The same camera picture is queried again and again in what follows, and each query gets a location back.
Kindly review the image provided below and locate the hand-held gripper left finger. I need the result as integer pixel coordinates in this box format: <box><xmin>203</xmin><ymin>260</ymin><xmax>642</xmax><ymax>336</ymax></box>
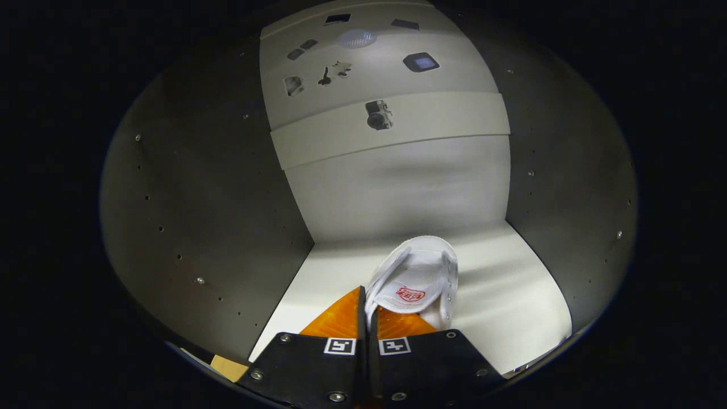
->
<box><xmin>237</xmin><ymin>286</ymin><xmax>367</xmax><ymax>407</ymax></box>

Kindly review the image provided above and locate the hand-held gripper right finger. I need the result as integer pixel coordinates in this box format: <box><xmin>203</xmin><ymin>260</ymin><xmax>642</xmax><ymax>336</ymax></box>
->
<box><xmin>369</xmin><ymin>307</ymin><xmax>503</xmax><ymax>407</ymax></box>

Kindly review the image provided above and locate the white canvas shoe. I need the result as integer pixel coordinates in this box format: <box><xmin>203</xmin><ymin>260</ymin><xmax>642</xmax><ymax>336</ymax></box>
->
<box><xmin>363</xmin><ymin>236</ymin><xmax>459</xmax><ymax>333</ymax></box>

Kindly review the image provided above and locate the dark grey shoe cabinet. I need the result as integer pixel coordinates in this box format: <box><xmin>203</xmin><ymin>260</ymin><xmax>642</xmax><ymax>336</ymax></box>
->
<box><xmin>99</xmin><ymin>0</ymin><xmax>638</xmax><ymax>393</ymax></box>

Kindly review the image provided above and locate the light grey cabinet shelf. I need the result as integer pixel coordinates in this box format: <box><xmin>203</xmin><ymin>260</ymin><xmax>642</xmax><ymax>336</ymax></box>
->
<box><xmin>249</xmin><ymin>222</ymin><xmax>573</xmax><ymax>375</ymax></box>

